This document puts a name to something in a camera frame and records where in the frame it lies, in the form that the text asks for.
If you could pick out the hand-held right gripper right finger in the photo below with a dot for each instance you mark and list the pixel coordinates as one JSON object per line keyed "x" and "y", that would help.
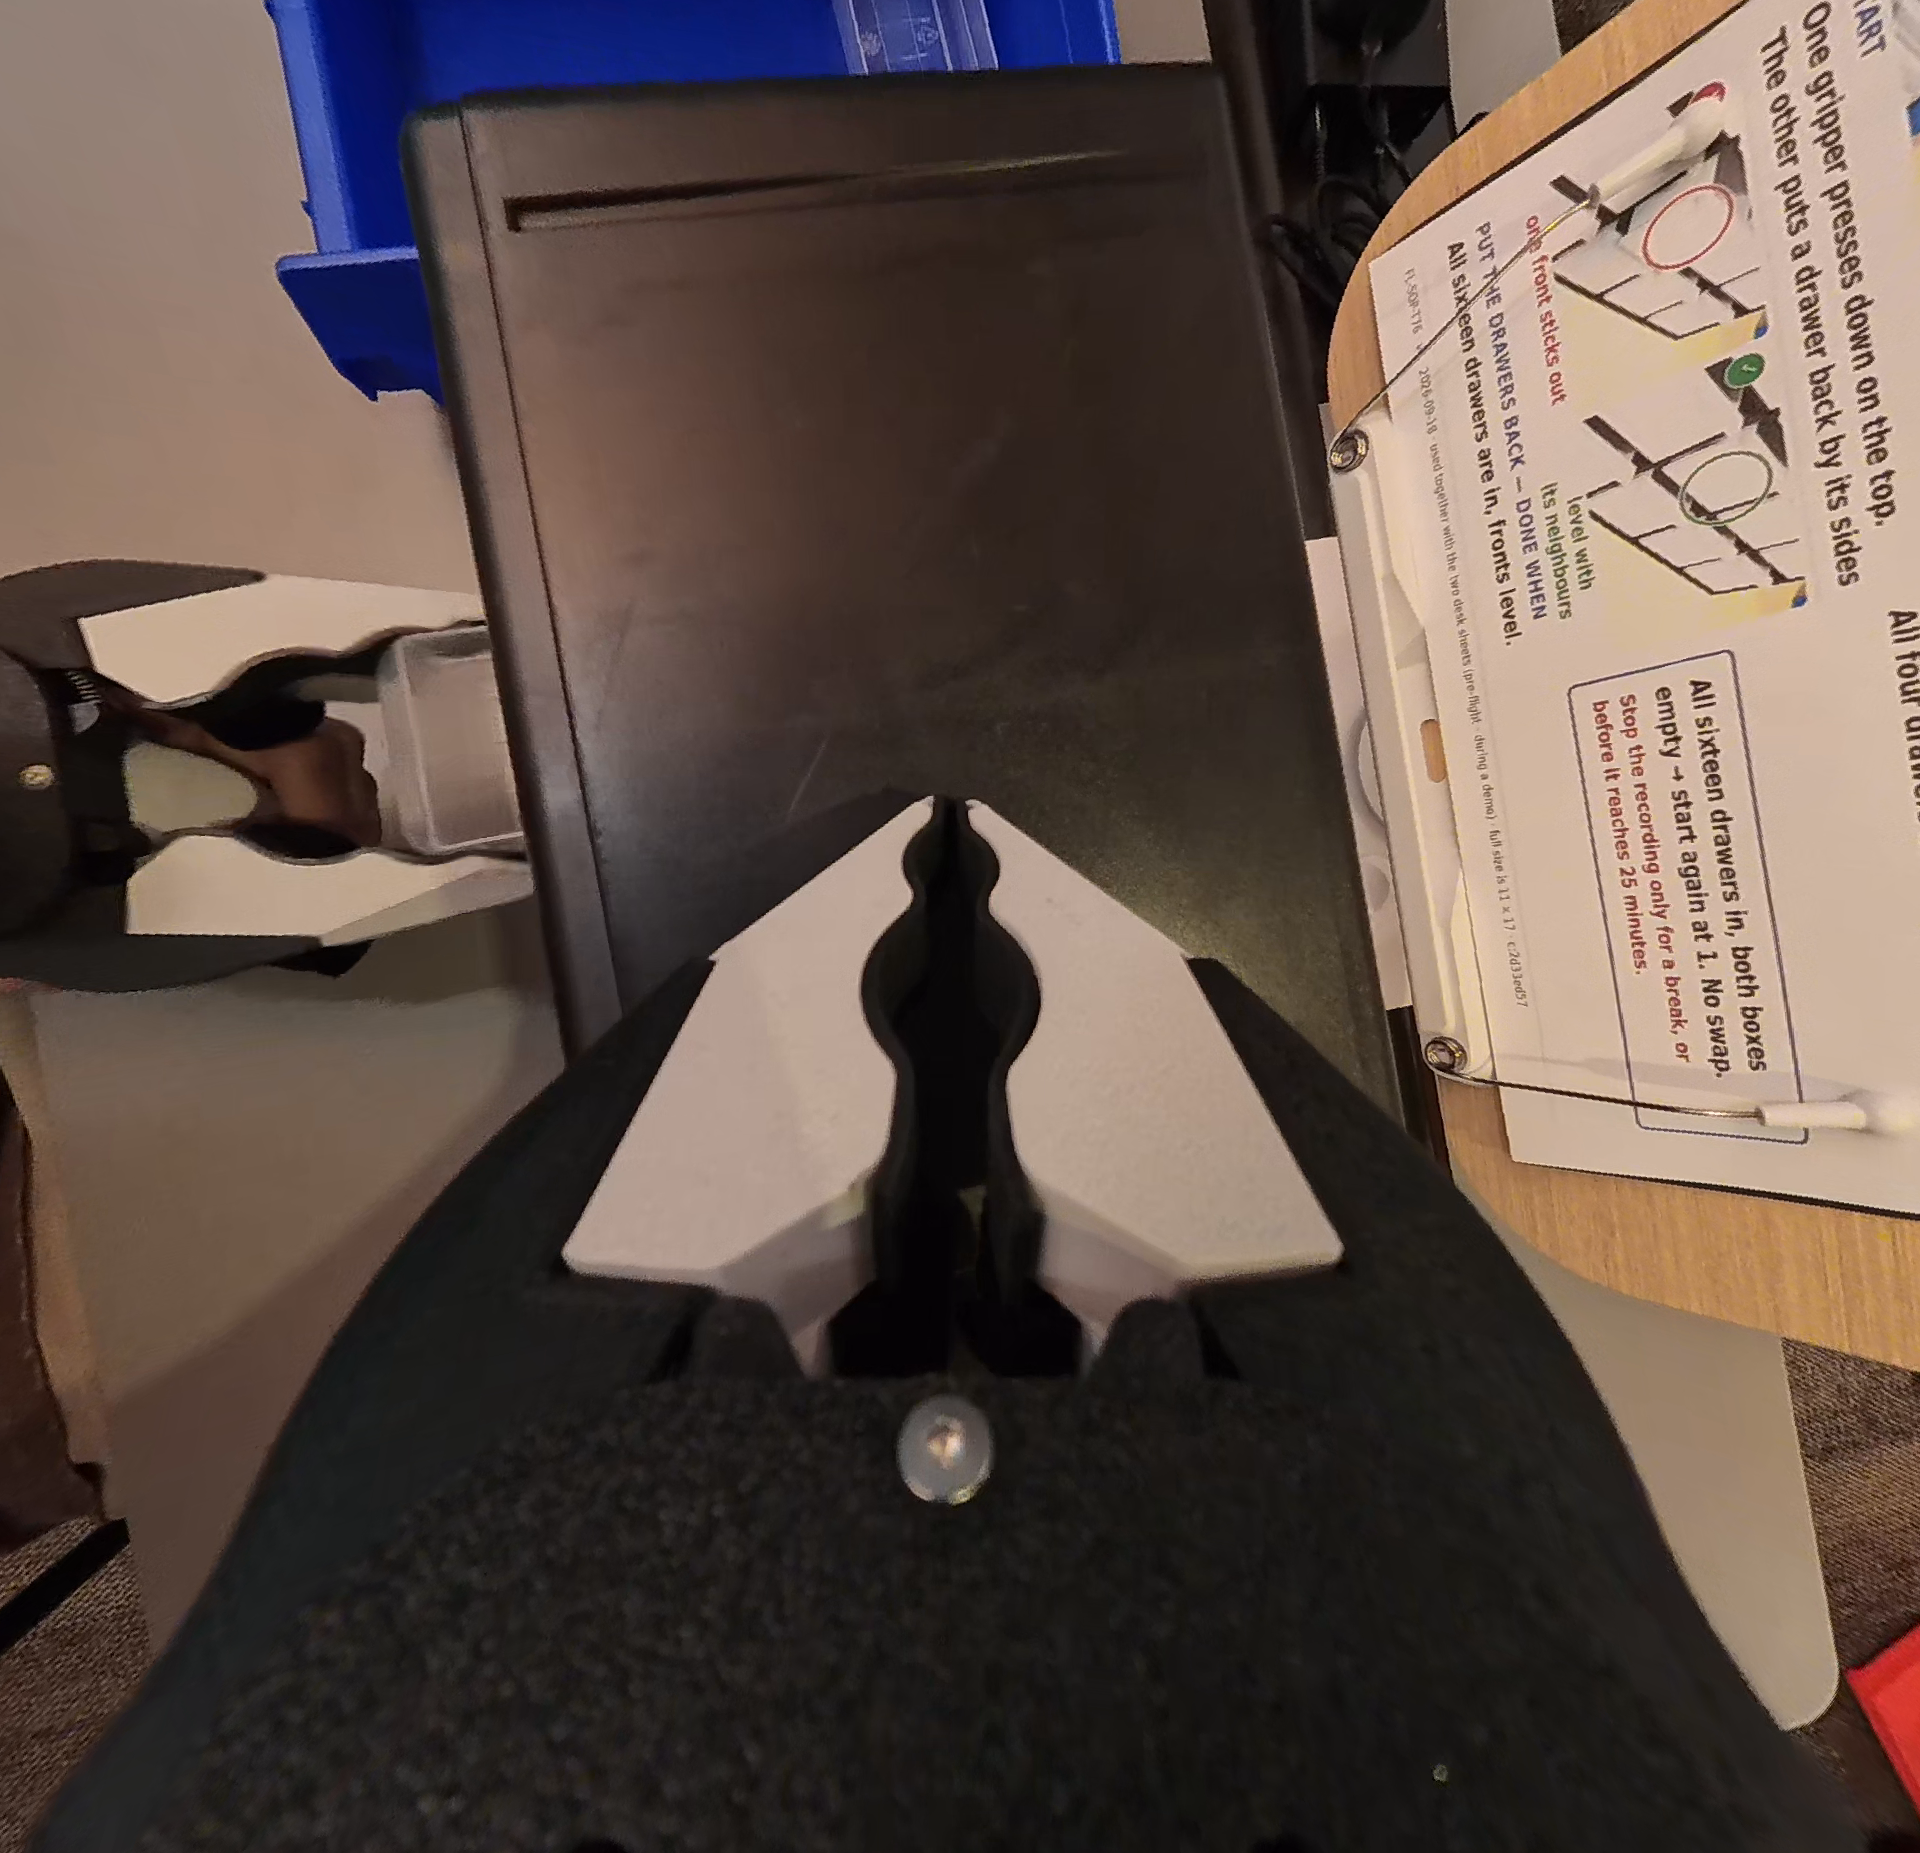
{"x": 1170, "y": 1119}

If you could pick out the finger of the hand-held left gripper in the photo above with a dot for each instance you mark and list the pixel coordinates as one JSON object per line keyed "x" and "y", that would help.
{"x": 254, "y": 631}
{"x": 254, "y": 901}

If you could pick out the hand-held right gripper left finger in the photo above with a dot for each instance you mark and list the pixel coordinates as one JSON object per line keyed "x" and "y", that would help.
{"x": 721, "y": 1119}

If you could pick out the small clear plastic drawer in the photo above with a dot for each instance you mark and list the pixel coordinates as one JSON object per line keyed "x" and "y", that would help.
{"x": 908, "y": 1}
{"x": 451, "y": 742}

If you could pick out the blue plastic bin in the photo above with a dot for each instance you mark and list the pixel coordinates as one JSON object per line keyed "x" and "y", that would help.
{"x": 451, "y": 113}

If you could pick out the black drawer cabinet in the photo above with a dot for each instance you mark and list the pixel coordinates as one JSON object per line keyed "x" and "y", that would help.
{"x": 901, "y": 532}

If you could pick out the person's left hand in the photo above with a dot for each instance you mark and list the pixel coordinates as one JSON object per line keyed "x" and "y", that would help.
{"x": 322, "y": 781}

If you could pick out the white sheet holder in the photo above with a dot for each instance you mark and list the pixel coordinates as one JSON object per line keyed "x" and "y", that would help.
{"x": 1402, "y": 713}

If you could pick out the round wooden side table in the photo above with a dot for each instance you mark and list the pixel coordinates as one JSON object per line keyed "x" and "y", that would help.
{"x": 1650, "y": 1283}

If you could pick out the printed instruction sheet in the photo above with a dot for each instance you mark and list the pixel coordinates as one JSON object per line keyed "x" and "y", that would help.
{"x": 1650, "y": 833}

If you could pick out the red plastic object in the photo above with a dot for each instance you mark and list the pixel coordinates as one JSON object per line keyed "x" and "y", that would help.
{"x": 1886, "y": 1694}

